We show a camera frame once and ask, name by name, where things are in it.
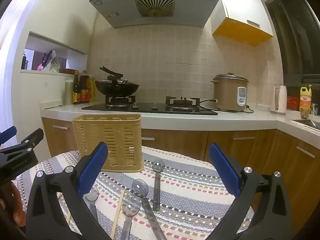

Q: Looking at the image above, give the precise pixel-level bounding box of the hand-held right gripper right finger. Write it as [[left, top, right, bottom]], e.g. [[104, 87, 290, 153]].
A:
[[205, 142, 293, 240]]

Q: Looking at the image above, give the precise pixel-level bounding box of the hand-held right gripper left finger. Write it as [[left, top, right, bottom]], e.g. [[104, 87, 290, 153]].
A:
[[25, 141, 112, 240]]

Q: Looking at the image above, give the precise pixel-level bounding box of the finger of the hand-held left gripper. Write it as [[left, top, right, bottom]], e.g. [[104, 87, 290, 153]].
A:
[[0, 126, 17, 149], [0, 129, 44, 183]]

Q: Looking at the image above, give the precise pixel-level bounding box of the dark translucent plastic spoon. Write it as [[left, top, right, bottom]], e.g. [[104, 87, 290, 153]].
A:
[[132, 179, 167, 240], [152, 159, 165, 211], [121, 194, 142, 240], [84, 185, 100, 222]]

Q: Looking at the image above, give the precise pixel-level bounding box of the beige plastic utensil basket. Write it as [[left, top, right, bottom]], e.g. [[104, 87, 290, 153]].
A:
[[72, 114, 144, 173]]

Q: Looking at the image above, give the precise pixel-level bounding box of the wooden chopstick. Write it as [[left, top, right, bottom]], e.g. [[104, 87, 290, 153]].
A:
[[110, 190, 125, 239]]

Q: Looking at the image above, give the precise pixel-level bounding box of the person's left hand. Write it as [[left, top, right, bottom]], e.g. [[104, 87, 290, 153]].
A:
[[0, 180, 27, 228]]

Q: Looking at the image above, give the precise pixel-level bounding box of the striped woven tablecloth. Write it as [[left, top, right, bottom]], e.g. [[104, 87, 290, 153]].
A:
[[12, 146, 255, 240]]

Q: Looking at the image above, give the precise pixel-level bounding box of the wooden base cabinet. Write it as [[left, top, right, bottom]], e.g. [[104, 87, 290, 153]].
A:
[[41, 117, 320, 230]]

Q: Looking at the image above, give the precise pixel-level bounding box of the steel thermos bottle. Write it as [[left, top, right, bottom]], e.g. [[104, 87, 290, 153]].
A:
[[64, 79, 74, 106]]

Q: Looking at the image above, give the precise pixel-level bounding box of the brown rice cooker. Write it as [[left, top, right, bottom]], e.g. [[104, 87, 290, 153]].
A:
[[211, 73, 250, 112]]

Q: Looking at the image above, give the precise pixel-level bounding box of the red label sauce bottle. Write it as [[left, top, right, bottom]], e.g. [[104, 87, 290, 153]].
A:
[[80, 70, 90, 103]]

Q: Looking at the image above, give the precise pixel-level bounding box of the dark sauce bottle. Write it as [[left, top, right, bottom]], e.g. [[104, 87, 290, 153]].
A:
[[73, 71, 81, 105]]

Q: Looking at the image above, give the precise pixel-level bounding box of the yellow oil bottle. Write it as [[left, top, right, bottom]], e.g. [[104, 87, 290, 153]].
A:
[[89, 76, 97, 102]]

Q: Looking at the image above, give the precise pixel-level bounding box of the white printed bag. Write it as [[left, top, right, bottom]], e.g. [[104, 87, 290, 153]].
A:
[[41, 51, 61, 73]]

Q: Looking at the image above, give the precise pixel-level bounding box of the black glass gas stove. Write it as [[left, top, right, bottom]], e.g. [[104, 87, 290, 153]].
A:
[[82, 95, 218, 116]]

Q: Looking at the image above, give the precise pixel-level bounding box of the black wok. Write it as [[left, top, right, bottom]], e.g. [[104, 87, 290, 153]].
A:
[[95, 66, 140, 98]]

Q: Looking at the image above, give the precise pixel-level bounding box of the white electric kettle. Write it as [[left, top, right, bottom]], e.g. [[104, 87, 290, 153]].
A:
[[270, 84, 287, 116]]

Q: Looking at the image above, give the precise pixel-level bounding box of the steel sink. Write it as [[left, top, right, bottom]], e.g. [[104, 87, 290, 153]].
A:
[[291, 119, 320, 132]]

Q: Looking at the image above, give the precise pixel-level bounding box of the red box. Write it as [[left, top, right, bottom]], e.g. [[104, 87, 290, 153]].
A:
[[287, 96, 300, 110]]

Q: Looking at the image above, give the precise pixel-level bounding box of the yellow dish soap bottle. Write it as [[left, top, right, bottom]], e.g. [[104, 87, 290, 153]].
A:
[[299, 84, 313, 119]]

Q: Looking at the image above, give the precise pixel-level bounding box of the dark window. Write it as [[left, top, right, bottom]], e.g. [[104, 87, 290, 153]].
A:
[[265, 0, 320, 85]]

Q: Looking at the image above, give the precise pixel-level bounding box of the black power cord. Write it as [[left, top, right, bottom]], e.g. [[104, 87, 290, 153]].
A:
[[200, 99, 254, 113]]

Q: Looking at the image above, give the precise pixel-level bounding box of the white and yellow wall cabinet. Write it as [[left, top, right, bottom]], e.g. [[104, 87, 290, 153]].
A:
[[211, 0, 274, 47]]

